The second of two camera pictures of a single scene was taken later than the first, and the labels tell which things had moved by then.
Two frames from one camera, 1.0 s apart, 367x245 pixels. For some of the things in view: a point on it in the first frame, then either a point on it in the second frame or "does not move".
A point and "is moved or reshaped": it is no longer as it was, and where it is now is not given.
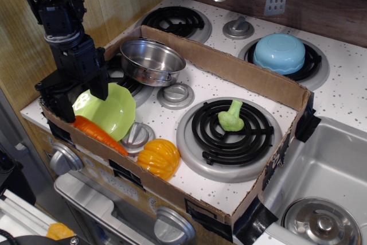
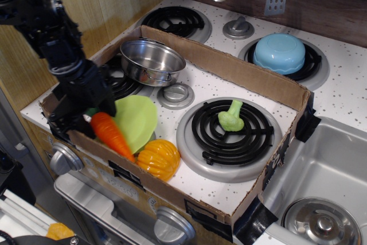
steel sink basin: (332, 163) does not move
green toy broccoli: (230, 120) does not move
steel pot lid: (319, 221) does not move
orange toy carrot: (93, 129) is moved or reshaped
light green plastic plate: (116, 115) is moved or reshaped
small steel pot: (149, 63) does not move
